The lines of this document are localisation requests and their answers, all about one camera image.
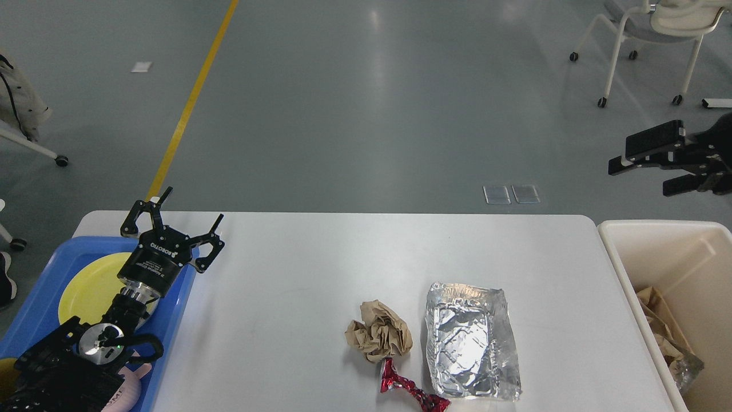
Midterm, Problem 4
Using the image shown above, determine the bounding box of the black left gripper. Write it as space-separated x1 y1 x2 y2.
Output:
117 187 225 299

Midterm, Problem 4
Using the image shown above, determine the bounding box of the yellow plastic plate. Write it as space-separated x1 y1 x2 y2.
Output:
57 251 131 325

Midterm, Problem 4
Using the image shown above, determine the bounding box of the left clear floor plate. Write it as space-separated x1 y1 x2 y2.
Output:
483 185 512 205

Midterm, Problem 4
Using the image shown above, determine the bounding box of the aluminium foil tray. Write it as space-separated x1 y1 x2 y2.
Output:
424 282 523 402
667 350 705 395

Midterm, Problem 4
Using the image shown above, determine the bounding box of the clear floor plate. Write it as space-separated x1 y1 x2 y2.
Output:
511 185 541 204
483 185 512 205

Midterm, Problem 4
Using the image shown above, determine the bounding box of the person in black trousers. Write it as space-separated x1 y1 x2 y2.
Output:
1 251 17 310

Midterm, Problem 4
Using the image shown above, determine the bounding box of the brown paper ball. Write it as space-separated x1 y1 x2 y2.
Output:
344 300 413 363

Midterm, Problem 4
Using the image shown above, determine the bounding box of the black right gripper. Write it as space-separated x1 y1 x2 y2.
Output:
607 112 731 197

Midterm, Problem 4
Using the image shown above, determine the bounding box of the beige plastic bin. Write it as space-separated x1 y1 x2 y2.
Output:
597 220 731 411

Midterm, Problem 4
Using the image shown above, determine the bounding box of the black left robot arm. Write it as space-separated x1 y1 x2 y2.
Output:
2 187 225 411

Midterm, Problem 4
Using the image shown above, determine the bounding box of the brown paper in bin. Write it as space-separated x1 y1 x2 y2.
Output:
636 287 693 358

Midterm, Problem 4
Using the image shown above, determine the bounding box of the white chair base right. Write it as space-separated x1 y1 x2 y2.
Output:
701 97 732 109

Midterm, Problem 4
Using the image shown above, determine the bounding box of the right clear floor plate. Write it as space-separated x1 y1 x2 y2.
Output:
511 185 541 204

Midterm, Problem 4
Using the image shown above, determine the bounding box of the blue ceramic mug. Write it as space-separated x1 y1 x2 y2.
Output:
0 358 20 402

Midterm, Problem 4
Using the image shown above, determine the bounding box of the chair with beige coat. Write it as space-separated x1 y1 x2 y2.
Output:
1 52 70 167

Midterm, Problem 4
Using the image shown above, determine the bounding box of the blue plastic tray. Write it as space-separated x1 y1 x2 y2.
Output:
1 236 194 411

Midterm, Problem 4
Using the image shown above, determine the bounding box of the pink ceramic mug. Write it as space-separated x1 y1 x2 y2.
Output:
102 363 152 411

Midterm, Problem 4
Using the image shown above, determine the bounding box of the white office chair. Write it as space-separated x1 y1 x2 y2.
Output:
569 1 730 109

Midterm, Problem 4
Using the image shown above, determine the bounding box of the red foil wrapper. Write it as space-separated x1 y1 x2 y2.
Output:
379 357 451 411

